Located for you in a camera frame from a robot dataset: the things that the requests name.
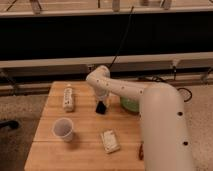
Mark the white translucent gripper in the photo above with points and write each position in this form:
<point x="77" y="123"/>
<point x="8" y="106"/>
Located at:
<point x="104" y="99"/>

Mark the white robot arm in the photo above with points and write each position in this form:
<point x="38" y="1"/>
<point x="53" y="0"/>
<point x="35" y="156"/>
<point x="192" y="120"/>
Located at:
<point x="166" y="142"/>

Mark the green ceramic bowl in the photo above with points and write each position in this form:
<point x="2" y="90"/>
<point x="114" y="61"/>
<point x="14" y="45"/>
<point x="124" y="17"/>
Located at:
<point x="129" y="105"/>

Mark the white power strip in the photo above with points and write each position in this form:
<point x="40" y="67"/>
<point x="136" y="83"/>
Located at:
<point x="68" y="99"/>

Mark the white wrapped packet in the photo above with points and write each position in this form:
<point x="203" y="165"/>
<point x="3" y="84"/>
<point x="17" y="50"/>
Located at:
<point x="110" y="141"/>

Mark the red brown pepper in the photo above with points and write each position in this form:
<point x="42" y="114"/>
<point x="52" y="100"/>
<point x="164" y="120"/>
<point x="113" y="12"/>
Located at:
<point x="141" y="154"/>

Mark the black chair base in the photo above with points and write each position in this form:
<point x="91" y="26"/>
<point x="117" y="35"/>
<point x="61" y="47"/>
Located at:
<point x="11" y="123"/>

